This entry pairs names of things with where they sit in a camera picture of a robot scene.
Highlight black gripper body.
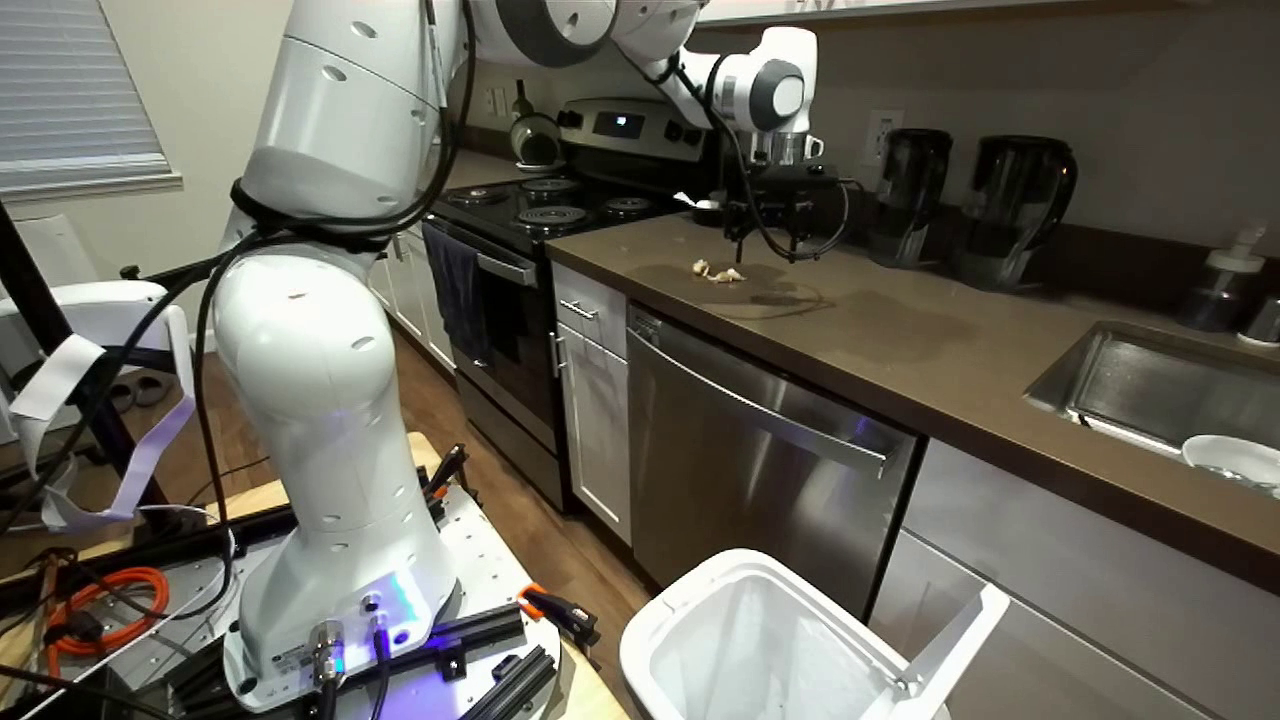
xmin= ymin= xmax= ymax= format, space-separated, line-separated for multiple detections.
xmin=751 ymin=192 xmax=837 ymax=234

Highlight white plastic trash bin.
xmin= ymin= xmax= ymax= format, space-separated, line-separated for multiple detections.
xmin=617 ymin=543 xmax=1015 ymax=720

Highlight white bin liner bag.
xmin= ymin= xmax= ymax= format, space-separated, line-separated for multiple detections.
xmin=650 ymin=572 xmax=911 ymax=720

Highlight dark water filter pitcher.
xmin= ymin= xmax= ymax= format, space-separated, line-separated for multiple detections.
xmin=870 ymin=124 xmax=959 ymax=270

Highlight black coffee maker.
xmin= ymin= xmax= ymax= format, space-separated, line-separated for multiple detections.
xmin=955 ymin=133 xmax=1080 ymax=296

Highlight steel kettle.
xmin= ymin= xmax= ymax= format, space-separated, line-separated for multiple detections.
xmin=503 ymin=76 xmax=570 ymax=171

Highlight narrow grey base cabinet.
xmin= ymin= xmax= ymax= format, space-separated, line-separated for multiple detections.
xmin=547 ymin=256 xmax=636 ymax=547

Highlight black oven range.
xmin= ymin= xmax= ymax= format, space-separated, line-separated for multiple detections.
xmin=422 ymin=96 xmax=715 ymax=516

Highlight stainless steel dishwasher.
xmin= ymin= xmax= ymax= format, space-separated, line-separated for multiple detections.
xmin=625 ymin=306 xmax=929 ymax=623

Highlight dark hanging dish towel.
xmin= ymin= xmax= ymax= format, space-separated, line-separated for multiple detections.
xmin=424 ymin=229 xmax=495 ymax=367

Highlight white base cabinets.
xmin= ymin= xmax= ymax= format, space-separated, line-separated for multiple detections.
xmin=373 ymin=234 xmax=463 ymax=375

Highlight orange black clamp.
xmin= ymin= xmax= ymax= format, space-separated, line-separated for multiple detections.
xmin=422 ymin=438 xmax=474 ymax=519
xmin=517 ymin=578 xmax=606 ymax=651

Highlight stainless steel sink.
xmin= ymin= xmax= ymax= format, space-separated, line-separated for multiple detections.
xmin=1020 ymin=316 xmax=1280 ymax=507

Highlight white perforated robot table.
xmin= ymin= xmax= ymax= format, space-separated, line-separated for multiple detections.
xmin=96 ymin=428 xmax=631 ymax=720

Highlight clear soap dispenser bottle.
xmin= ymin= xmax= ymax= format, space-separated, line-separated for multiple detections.
xmin=1175 ymin=219 xmax=1274 ymax=335

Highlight grey sink base cabinet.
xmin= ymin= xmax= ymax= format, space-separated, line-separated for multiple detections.
xmin=866 ymin=437 xmax=1280 ymax=720

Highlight white bowl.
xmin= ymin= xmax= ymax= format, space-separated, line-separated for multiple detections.
xmin=1175 ymin=430 xmax=1280 ymax=505

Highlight white chair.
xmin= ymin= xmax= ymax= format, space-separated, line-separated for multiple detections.
xmin=0 ymin=275 xmax=196 ymax=391

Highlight white window blinds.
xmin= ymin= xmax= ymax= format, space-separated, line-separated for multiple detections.
xmin=0 ymin=0 xmax=183 ymax=205

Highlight black tripod leg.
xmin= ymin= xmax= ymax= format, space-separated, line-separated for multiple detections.
xmin=0 ymin=205 xmax=175 ymax=516

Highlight white wall outlet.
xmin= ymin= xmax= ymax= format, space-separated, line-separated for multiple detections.
xmin=859 ymin=109 xmax=907 ymax=171

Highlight steel dishwasher handle bar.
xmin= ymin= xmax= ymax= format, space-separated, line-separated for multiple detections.
xmin=628 ymin=325 xmax=897 ymax=473

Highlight wall cabinet over counter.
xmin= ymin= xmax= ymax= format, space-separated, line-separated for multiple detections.
xmin=697 ymin=0 xmax=1205 ymax=31

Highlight black aluminium rail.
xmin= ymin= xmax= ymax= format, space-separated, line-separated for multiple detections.
xmin=422 ymin=599 xmax=533 ymax=658
xmin=457 ymin=644 xmax=563 ymax=720

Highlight white strap ribbon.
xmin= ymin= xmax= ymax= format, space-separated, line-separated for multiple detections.
xmin=0 ymin=332 xmax=206 ymax=531

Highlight orange cable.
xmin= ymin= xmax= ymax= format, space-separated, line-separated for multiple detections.
xmin=38 ymin=565 xmax=175 ymax=692

